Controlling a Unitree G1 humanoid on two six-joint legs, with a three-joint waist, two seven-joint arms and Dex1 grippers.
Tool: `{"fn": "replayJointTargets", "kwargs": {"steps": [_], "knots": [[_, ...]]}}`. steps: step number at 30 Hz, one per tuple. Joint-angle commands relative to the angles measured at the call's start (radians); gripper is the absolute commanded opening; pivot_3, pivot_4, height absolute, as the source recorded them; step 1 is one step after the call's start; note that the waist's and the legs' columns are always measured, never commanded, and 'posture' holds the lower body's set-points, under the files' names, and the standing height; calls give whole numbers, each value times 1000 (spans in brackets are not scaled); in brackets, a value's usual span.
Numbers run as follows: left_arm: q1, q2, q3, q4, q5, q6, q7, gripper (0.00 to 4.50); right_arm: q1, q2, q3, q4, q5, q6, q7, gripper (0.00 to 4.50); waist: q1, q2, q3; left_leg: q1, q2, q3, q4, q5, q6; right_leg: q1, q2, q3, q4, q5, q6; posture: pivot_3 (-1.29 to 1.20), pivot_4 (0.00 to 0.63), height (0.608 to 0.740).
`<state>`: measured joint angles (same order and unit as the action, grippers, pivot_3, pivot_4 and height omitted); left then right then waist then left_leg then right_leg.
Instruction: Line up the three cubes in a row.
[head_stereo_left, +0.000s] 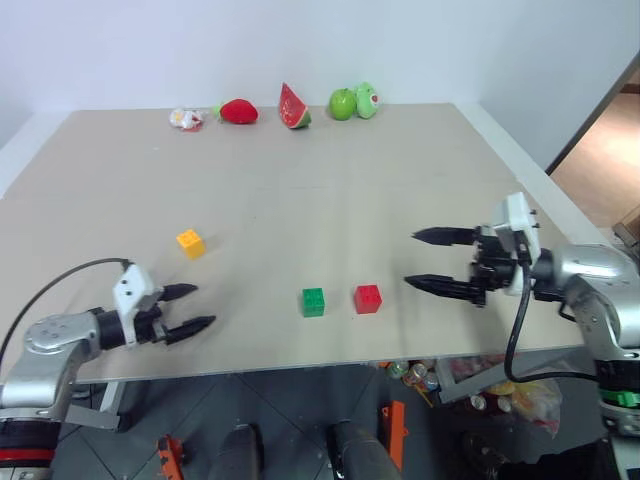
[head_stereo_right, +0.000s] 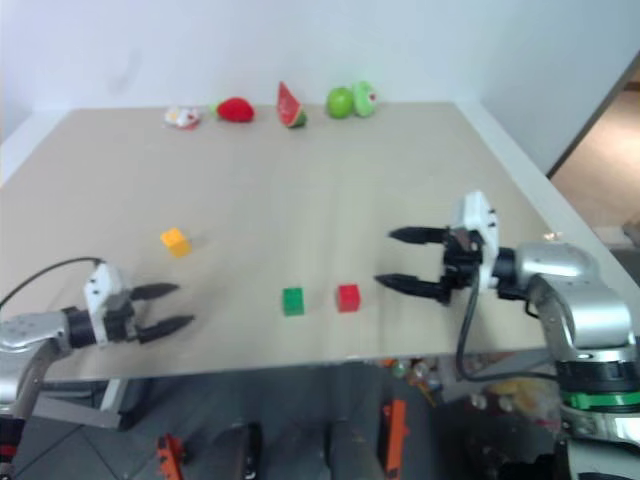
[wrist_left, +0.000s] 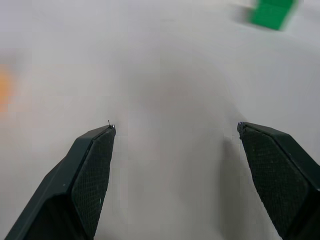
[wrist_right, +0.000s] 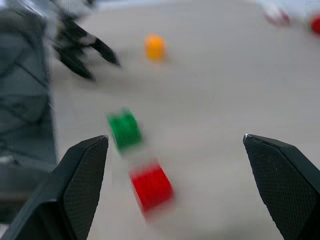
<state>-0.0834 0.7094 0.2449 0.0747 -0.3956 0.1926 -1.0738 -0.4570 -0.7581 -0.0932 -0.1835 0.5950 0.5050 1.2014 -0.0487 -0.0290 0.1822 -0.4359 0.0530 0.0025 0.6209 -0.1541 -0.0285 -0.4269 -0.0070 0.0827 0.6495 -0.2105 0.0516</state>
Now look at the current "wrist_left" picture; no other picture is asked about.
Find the orange cube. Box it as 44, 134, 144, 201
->
0, 64, 13, 111

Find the green cube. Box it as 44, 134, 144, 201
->
249, 0, 300, 32

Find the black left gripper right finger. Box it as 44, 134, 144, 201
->
237, 121, 320, 240

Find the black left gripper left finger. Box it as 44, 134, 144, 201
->
4, 124, 117, 240

